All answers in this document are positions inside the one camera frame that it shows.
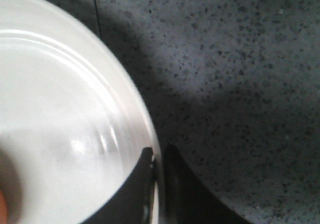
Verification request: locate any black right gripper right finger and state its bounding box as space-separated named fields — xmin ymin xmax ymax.
xmin=163 ymin=145 xmax=249 ymax=224

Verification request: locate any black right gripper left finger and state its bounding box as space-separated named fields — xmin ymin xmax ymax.
xmin=84 ymin=147 xmax=155 ymax=224

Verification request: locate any white round plate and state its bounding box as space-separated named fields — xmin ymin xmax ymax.
xmin=0 ymin=0 xmax=165 ymax=224

